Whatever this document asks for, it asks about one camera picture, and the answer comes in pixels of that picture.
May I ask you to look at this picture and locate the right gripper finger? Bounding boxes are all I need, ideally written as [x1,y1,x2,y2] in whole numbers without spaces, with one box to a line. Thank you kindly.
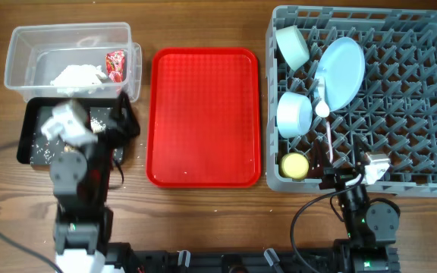
[353,135,365,167]
[313,140,326,169]

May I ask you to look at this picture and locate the white plastic fork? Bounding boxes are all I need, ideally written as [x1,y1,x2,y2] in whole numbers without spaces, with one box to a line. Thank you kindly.
[325,121,334,163]

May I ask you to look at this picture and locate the yellow plastic cup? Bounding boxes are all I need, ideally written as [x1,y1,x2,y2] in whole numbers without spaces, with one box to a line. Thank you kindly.
[280,152,310,180]

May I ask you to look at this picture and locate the white plastic spoon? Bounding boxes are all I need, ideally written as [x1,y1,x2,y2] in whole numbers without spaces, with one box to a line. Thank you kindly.
[315,77,330,118]

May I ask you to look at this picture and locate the white napkin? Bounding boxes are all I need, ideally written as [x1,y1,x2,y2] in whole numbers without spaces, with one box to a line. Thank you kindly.
[50,64,108,96]

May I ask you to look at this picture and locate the small light blue bowl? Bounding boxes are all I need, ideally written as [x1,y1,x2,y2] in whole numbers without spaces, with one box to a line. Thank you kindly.
[277,92,313,139]

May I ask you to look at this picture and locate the red snack wrapper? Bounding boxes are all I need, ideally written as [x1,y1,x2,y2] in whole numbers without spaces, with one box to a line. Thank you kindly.
[105,49,125,83]

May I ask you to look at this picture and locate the large light blue plate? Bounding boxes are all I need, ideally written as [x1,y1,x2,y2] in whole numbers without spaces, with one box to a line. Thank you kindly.
[314,37,366,111]

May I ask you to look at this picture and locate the green bowl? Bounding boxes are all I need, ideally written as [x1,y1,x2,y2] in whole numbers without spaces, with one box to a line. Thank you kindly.
[275,26,310,71]

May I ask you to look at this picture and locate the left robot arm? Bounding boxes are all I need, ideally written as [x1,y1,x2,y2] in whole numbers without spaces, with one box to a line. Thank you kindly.
[41,93,144,273]

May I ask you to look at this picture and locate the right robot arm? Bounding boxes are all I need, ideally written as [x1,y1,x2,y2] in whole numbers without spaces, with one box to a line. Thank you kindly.
[308,136,401,272]

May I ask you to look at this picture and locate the clear plastic waste bin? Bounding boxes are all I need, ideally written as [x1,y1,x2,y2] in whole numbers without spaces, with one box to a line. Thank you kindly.
[4,22,143,102]

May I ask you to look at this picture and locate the grey dishwasher rack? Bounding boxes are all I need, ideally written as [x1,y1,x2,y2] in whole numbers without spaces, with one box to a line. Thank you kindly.
[266,5,437,197]

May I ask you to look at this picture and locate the black plastic tray bin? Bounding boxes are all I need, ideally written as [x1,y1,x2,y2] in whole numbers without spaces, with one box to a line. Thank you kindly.
[17,97,116,166]

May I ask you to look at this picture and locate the red serving tray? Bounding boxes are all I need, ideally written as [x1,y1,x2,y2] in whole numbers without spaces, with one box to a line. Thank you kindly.
[146,47,261,189]

